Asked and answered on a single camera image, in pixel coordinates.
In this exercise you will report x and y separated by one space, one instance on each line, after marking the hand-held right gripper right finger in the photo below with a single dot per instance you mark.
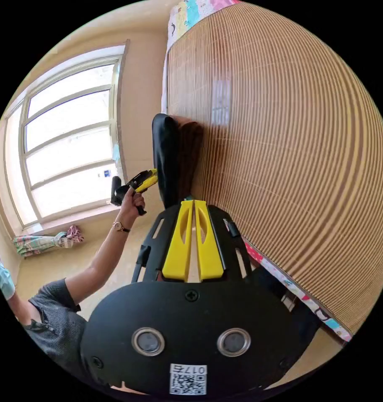
211 251

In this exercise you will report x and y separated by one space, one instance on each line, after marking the black pants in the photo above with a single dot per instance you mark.
166 157

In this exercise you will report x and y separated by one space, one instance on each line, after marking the large window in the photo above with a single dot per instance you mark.
69 141

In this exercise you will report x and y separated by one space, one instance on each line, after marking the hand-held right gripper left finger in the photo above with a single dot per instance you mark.
176 251

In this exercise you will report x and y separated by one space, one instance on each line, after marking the bed with woven mat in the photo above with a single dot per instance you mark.
289 157

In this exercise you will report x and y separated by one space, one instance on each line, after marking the person's left forearm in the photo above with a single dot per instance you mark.
100 257

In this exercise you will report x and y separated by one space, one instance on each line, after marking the person's left hand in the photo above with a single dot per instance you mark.
131 207

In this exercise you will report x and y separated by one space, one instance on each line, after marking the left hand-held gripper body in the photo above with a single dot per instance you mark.
137 182

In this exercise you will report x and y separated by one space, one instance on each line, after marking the person's body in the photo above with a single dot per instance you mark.
56 333

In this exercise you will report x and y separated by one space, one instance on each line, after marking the tied printed curtain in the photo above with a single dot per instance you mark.
40 243

